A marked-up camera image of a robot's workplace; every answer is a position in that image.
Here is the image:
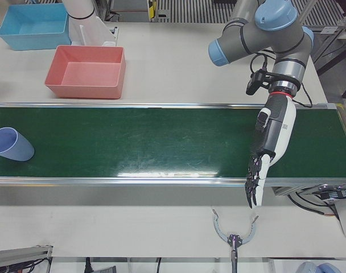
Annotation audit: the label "white and grey robot hand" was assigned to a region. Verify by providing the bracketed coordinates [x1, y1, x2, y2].
[244, 92, 298, 210]

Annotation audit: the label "blue plastic cup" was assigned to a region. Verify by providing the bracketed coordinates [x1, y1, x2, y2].
[0, 127, 35, 163]

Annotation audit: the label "pink plastic box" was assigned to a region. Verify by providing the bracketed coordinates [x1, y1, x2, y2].
[44, 45, 126, 100]

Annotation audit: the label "blue plastic box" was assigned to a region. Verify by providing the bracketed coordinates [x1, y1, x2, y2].
[0, 2, 72, 52]

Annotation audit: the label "steel grabber tool with claw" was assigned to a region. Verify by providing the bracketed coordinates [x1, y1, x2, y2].
[211, 209, 261, 273]

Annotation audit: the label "green belt conveyor, aluminium rails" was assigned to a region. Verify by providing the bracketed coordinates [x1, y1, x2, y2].
[0, 102, 346, 197]

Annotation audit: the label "yellow black safety marker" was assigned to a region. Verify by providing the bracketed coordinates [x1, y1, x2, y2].
[146, 0, 159, 23]

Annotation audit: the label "white column with base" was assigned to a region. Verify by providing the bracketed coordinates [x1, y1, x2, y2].
[61, 0, 118, 48]

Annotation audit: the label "aluminium profile bar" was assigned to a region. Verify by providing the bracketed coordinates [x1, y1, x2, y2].
[0, 243, 55, 273]

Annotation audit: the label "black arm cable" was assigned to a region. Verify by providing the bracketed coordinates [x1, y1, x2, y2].
[249, 49, 315, 109]

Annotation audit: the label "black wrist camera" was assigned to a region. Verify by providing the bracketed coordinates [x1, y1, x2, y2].
[245, 69, 272, 96]

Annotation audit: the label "black power cable with plug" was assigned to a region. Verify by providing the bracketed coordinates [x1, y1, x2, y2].
[287, 189, 339, 219]

